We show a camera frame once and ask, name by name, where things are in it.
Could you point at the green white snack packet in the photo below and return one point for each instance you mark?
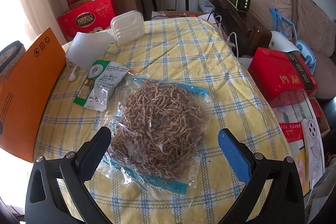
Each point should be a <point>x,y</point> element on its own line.
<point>99,85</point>

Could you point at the clear bag of dried herbs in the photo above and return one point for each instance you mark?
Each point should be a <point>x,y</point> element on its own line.
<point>157,129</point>

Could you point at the pink quilted oven mitt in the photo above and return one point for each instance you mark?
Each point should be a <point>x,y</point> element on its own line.
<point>10,56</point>

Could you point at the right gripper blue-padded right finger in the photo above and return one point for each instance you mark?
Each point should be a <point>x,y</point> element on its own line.
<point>251,169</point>

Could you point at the orange cardboard box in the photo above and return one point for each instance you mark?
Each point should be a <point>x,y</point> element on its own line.
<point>25,93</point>

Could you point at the white plastic soap box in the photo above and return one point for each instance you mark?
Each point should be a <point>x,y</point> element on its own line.
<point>127,27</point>

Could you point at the open box of clutter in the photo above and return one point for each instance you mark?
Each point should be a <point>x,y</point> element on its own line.
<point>174,14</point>

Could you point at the clear plastic box under gift box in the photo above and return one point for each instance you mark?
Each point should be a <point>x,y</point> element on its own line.
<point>294,116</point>

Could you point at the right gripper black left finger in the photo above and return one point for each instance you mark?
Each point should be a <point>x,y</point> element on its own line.
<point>80,168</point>

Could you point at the translucent white plastic cup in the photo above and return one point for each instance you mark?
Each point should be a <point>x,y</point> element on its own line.
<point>85,48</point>

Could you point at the brown wooden sofa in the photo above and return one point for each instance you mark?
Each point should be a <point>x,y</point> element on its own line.
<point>324,72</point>

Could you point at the red Ferrero gift bag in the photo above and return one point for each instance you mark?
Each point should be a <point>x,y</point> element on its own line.
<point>91,17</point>

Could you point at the white wired earphones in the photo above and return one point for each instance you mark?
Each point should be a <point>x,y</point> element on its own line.
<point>73,69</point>

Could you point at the small blue white box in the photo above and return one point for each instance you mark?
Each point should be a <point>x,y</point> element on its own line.
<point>205,6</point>

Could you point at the red Chinese gift box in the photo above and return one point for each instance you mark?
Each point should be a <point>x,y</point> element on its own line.
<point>282,78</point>

